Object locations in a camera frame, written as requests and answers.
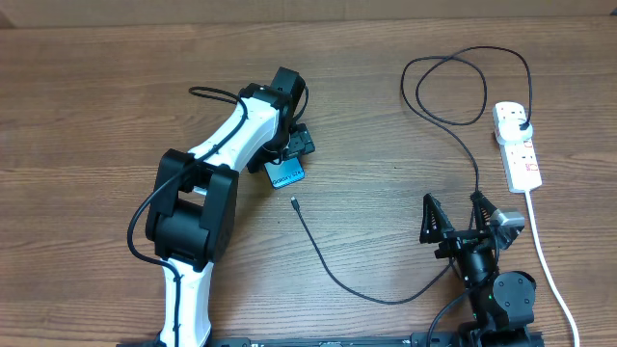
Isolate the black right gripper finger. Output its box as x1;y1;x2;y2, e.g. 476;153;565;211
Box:
419;194;455;243
470;191;497;231

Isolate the Samsung Galaxy smartphone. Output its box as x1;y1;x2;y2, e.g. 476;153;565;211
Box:
264;158;306;189

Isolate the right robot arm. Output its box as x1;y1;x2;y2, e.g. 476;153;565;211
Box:
415;191;544;347

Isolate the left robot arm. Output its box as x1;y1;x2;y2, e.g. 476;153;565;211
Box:
137;67;315;346

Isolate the white charger plug adapter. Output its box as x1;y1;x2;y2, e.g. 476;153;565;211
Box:
495;119;533;146

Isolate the white power strip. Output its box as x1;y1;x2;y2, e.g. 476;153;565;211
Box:
492;101;542;193

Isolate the black right camera cable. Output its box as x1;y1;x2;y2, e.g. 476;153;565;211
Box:
425;230;502;347

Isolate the black camera cable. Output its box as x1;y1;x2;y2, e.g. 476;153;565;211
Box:
126;85;309;347
425;230;502;347

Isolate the black left camera cable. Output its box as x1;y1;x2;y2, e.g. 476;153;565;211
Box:
126;85;309;347

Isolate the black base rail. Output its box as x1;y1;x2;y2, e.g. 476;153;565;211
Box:
117;332;545;347

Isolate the white power strip cord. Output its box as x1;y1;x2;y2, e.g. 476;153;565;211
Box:
523;190;581;347

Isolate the cardboard wall panel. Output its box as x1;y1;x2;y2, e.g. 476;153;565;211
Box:
1;0;616;29

